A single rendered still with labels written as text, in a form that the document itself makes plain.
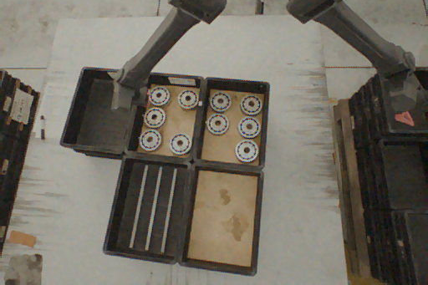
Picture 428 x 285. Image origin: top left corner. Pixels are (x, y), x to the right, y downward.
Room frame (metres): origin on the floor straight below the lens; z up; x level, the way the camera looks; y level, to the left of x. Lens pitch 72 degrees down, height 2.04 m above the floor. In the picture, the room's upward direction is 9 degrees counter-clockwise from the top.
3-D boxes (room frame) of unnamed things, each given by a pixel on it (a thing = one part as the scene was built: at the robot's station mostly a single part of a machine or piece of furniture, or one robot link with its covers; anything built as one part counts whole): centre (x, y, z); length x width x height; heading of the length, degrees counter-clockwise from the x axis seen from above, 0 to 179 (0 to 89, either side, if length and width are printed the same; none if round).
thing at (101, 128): (0.54, 0.49, 0.87); 0.40 x 0.30 x 0.11; 164
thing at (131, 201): (0.08, 0.31, 0.87); 0.40 x 0.30 x 0.11; 164
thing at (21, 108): (0.91, 1.28, 0.41); 0.31 x 0.02 x 0.16; 169
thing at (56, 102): (0.69, 0.84, 0.70); 0.33 x 0.23 x 0.01; 170
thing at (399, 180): (0.05, -1.05, 0.31); 0.40 x 0.30 x 0.34; 170
